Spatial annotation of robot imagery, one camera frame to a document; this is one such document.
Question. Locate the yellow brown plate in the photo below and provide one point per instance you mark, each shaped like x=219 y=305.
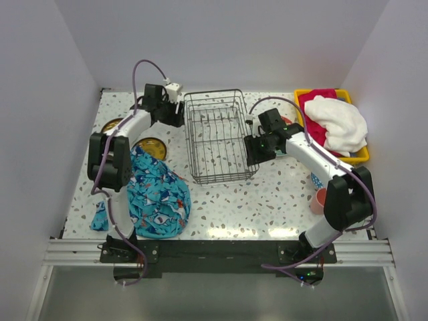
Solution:
x=154 y=147
x=111 y=124

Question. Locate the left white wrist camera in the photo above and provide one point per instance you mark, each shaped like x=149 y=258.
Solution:
x=173 y=90

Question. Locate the white towel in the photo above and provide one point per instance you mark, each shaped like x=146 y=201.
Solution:
x=357 y=139

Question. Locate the blue patterned bowl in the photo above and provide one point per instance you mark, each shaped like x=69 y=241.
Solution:
x=318 y=184

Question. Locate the aluminium front rail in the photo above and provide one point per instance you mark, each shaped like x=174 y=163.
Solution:
x=349 y=253

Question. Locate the pink red cloth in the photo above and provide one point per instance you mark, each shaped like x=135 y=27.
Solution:
x=334 y=136

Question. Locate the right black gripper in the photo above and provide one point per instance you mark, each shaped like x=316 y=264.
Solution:
x=253 y=156

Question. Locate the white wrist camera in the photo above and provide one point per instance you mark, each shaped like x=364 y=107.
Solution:
x=173 y=90
x=253 y=122

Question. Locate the yellow brown plate far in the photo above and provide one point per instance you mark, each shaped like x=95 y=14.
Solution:
x=111 y=124

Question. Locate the green red plate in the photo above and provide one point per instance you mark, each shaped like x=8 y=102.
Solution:
x=288 y=122

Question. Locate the pink cup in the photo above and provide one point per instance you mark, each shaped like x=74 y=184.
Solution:
x=318 y=201

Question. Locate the yellow brown plate near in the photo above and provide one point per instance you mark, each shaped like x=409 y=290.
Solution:
x=154 y=147

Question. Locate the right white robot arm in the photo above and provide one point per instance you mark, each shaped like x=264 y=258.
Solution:
x=345 y=192

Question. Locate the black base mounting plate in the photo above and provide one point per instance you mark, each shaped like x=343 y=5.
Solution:
x=158 y=257

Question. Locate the blue shark print cloth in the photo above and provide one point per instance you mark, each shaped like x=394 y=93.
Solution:
x=159 y=200

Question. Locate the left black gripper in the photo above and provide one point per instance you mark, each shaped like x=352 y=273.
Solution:
x=176 y=120

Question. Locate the wire dish rack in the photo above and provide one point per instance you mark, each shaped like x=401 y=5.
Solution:
x=215 y=128

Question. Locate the yellow plastic bin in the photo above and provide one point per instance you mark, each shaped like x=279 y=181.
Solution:
x=362 y=155

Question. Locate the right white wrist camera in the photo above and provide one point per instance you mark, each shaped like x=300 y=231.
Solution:
x=253 y=122

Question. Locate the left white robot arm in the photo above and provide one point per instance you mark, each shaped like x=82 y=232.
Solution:
x=109 y=153

